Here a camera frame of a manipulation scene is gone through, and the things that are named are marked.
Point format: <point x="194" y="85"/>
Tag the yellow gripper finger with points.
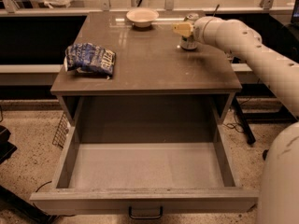
<point x="182" y="28"/>

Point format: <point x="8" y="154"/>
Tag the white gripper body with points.
<point x="199" y="28"/>

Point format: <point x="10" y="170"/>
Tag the silver green 7up can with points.
<point x="188" y="43"/>

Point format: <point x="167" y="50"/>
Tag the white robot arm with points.
<point x="278" y="201"/>

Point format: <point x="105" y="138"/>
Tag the open grey top drawer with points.
<point x="145" y="152"/>

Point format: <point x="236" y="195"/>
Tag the white ceramic bowl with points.
<point x="142" y="17"/>

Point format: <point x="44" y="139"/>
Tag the blue chip bag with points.
<point x="89" y="59"/>

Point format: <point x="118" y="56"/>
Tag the black table leg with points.
<point x="244" y="124"/>

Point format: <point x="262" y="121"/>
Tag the black equipment at left edge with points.
<point x="6" y="148"/>

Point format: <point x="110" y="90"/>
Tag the black wire mesh rack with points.
<point x="61" y="132"/>

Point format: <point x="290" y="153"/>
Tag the black drawer handle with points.
<point x="145" y="214"/>

